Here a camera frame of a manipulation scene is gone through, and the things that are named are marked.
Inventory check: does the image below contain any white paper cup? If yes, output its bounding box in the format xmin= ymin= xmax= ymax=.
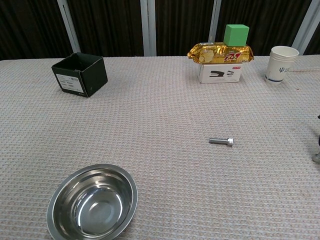
xmin=264 ymin=45 xmax=300 ymax=86

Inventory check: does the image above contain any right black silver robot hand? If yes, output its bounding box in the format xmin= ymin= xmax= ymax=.
xmin=316 ymin=113 xmax=320 ymax=152

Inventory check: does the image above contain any gold foil snack package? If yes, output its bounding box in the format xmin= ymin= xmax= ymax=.
xmin=187 ymin=41 xmax=255 ymax=65

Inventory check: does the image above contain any stainless steel bowl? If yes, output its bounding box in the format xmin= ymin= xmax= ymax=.
xmin=46 ymin=163 xmax=139 ymax=240

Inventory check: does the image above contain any green foam cube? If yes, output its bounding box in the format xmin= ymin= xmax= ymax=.
xmin=223 ymin=23 xmax=251 ymax=47

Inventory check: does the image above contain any black curtain panel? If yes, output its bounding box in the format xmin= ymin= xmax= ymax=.
xmin=154 ymin=0 xmax=216 ymax=57
xmin=303 ymin=14 xmax=320 ymax=56
xmin=67 ymin=0 xmax=146 ymax=58
xmin=0 ymin=0 xmax=76 ymax=61
xmin=217 ymin=0 xmax=313 ymax=55

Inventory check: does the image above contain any black open cardboard box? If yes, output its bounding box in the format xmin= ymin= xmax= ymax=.
xmin=51 ymin=52 xmax=109 ymax=98

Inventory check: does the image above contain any white frame post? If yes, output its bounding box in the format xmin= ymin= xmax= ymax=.
xmin=139 ymin=0 xmax=157 ymax=57
xmin=291 ymin=0 xmax=320 ymax=56
xmin=208 ymin=0 xmax=223 ymax=43
xmin=56 ymin=0 xmax=81 ymax=54

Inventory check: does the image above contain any silver bolt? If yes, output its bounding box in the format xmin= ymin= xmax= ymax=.
xmin=209 ymin=136 xmax=236 ymax=147

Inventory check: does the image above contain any white stapler box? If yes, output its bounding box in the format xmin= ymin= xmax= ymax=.
xmin=199 ymin=61 xmax=244 ymax=85

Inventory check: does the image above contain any beige woven tablecloth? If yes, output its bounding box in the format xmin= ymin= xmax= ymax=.
xmin=0 ymin=54 xmax=320 ymax=240

